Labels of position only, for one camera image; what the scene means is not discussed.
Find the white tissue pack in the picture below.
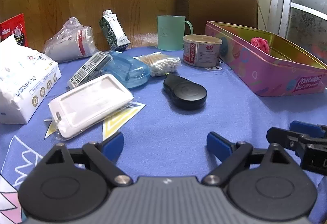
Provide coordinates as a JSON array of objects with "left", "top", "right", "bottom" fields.
[{"left": 0, "top": 35, "right": 61, "bottom": 124}]

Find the white phone case package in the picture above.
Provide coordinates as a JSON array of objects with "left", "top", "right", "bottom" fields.
[{"left": 49, "top": 74, "right": 145, "bottom": 141}]

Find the bagged paper cups stack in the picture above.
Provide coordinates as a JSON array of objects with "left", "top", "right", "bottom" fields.
[{"left": 43, "top": 17, "right": 97, "bottom": 63}]

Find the green plastic mug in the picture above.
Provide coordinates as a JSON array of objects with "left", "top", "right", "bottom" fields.
[{"left": 157, "top": 15, "right": 193, "bottom": 51}]

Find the green white milk carton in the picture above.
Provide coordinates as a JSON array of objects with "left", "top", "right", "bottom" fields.
[{"left": 99, "top": 10, "right": 130, "bottom": 52}]

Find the black oval case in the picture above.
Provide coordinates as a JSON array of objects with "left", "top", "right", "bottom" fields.
[{"left": 163, "top": 73, "right": 207, "bottom": 110}]

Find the blue patterned tablecloth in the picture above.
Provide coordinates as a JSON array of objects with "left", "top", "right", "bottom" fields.
[{"left": 1, "top": 60, "right": 326, "bottom": 223}]

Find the red box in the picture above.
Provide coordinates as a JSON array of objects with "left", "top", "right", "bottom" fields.
[{"left": 0, "top": 14, "right": 28, "bottom": 47}]

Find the pink knitted yarn item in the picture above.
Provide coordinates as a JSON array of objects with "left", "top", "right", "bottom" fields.
[{"left": 250, "top": 37, "right": 270, "bottom": 54}]

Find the pink macaron biscuit tin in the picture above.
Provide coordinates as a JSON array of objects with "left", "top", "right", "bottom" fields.
[{"left": 205, "top": 21, "right": 326, "bottom": 97}]

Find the round tin can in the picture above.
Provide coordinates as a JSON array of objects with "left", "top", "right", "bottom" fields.
[{"left": 183, "top": 35, "right": 222, "bottom": 68}]

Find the brown chair back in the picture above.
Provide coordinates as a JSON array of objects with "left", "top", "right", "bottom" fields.
[{"left": 175, "top": 0, "right": 258, "bottom": 35}]

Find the cotton swabs bag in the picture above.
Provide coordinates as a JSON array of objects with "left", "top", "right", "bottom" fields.
[{"left": 135, "top": 52, "right": 181, "bottom": 77}]

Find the blue plastic case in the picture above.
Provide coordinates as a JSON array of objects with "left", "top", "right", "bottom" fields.
[{"left": 101, "top": 51, "right": 150, "bottom": 89}]

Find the barcode labelled black package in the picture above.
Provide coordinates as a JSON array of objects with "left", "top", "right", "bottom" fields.
[{"left": 68, "top": 51, "right": 113, "bottom": 89}]

